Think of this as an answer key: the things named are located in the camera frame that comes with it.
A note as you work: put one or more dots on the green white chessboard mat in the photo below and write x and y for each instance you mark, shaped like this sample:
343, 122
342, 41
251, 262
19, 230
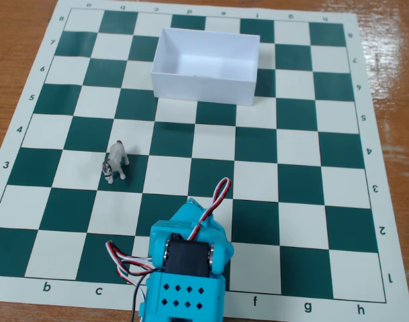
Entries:
291, 188

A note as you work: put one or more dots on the white rectangular open box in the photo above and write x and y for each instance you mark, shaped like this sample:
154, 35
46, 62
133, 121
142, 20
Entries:
204, 84

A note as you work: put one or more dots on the cyan gripper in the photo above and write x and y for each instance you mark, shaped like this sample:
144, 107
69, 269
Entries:
195, 208

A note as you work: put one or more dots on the cyan robot arm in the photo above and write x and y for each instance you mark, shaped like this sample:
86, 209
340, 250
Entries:
182, 298

